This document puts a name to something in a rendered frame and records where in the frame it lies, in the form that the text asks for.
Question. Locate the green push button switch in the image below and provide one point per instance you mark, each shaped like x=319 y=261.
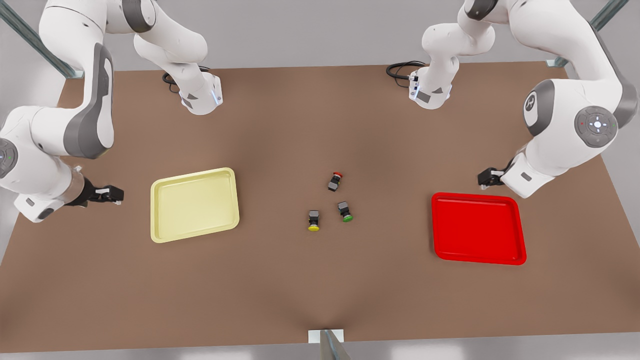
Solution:
x=344 y=210

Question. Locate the silver frame post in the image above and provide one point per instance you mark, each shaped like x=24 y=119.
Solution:
x=597 y=22
x=330 y=345
x=35 y=42

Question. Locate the pale yellow tray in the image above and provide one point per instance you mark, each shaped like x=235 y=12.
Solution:
x=195 y=205

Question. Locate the red tray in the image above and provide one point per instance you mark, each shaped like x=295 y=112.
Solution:
x=478 y=228

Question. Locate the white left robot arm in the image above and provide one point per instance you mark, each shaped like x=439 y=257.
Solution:
x=560 y=130

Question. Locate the red push button switch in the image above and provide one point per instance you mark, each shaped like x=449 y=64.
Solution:
x=334 y=182

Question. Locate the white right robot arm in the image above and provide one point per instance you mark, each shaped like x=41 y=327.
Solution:
x=55 y=125

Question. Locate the yellow push button switch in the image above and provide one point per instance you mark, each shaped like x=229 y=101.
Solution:
x=313 y=219

